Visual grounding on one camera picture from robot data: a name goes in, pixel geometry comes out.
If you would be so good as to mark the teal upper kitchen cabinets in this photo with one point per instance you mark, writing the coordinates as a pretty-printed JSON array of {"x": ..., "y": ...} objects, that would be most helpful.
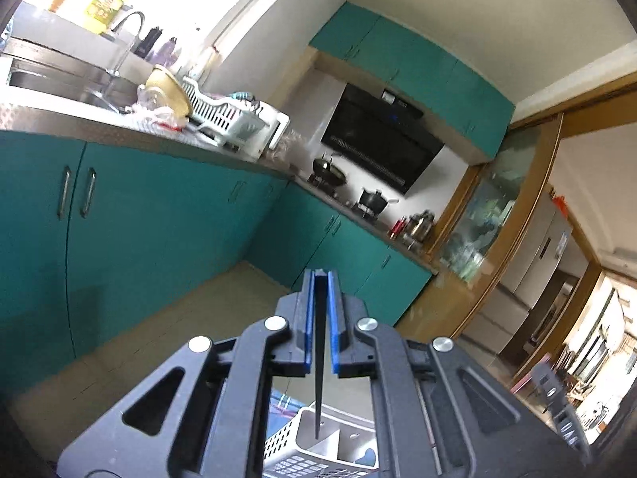
[{"x": 423, "y": 71}]

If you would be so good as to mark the black chopstick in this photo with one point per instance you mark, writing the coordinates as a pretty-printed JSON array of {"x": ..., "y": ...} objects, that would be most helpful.
[{"x": 320, "y": 318}]

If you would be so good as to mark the silver refrigerator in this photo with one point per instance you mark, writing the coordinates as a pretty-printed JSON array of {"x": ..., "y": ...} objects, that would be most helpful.
[{"x": 521, "y": 285}]

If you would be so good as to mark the red thermos bottle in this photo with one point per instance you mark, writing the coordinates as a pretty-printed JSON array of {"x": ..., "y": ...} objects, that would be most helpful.
[{"x": 397, "y": 228}]

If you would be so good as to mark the teal kitchen cabinets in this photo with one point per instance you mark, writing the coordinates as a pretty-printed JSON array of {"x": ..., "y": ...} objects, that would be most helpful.
[
  {"x": 95, "y": 239},
  {"x": 423, "y": 71}
]

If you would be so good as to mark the white dish rack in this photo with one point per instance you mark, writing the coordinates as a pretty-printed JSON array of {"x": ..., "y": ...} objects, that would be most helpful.
[{"x": 239, "y": 121}]

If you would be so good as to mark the steel kettle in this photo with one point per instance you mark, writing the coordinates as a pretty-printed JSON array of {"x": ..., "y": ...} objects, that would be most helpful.
[{"x": 419, "y": 225}]

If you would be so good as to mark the chrome sink faucet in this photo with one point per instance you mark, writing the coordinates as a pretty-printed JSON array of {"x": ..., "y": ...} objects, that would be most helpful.
[{"x": 113, "y": 72}]

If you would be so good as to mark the blue striped towel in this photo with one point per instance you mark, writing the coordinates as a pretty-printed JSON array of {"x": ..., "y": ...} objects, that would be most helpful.
[{"x": 282, "y": 408}]

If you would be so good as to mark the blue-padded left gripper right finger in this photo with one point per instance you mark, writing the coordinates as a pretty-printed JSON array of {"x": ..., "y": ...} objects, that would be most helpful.
[{"x": 340, "y": 338}]

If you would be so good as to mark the black wok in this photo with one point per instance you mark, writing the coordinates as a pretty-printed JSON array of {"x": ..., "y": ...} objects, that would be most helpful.
[{"x": 328, "y": 172}]

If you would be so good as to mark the wooden sliding door frame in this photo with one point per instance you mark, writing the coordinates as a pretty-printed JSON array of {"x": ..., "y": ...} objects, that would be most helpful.
[{"x": 448, "y": 304}]

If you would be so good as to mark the black cooking pot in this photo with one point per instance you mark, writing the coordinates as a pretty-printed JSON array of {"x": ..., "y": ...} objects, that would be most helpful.
[{"x": 375, "y": 201}]

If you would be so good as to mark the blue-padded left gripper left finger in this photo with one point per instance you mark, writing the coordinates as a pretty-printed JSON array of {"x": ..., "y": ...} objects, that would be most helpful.
[{"x": 303, "y": 324}]

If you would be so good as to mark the black range hood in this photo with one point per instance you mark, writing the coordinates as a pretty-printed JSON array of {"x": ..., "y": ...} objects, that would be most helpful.
[{"x": 384, "y": 139}]

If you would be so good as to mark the white plastic utensil basket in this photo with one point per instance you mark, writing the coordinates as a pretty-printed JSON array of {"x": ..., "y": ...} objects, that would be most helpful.
[{"x": 332, "y": 444}]

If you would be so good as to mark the yellow bowl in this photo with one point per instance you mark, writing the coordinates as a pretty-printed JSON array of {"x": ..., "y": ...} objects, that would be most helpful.
[{"x": 162, "y": 81}]

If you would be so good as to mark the teal lower kitchen cabinets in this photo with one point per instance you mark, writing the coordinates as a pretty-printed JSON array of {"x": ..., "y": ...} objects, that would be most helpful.
[{"x": 95, "y": 239}]

